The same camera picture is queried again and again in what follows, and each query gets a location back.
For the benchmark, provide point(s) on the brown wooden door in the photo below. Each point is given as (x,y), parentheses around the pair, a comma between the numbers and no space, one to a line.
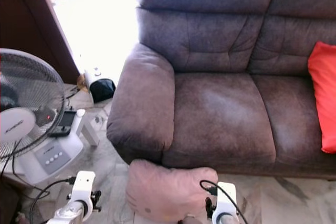
(26,14)

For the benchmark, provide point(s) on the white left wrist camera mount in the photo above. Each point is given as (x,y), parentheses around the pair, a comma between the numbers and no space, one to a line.
(84,184)

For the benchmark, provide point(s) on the pink pillow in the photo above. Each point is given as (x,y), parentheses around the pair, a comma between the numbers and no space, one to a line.
(168,190)

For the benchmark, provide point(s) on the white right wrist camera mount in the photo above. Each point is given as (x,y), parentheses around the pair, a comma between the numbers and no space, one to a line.
(226,198)

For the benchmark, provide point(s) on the white standing fan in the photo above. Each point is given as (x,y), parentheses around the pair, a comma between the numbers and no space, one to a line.
(18,127)

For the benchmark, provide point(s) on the black bag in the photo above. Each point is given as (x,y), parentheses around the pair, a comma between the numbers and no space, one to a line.
(102,90)

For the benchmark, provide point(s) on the brown suede sofa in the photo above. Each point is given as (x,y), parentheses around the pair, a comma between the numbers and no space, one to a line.
(220,114)

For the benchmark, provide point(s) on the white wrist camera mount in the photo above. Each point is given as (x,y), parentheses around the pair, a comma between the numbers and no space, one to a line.
(226,198)
(84,184)

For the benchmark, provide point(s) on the red pillow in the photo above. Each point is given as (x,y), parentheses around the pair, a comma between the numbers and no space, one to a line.
(324,93)

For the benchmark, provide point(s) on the black handheld controller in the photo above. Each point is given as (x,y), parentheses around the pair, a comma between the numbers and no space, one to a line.
(65,123)

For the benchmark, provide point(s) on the white plastic adapter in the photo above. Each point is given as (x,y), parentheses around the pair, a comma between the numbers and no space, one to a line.
(86,128)

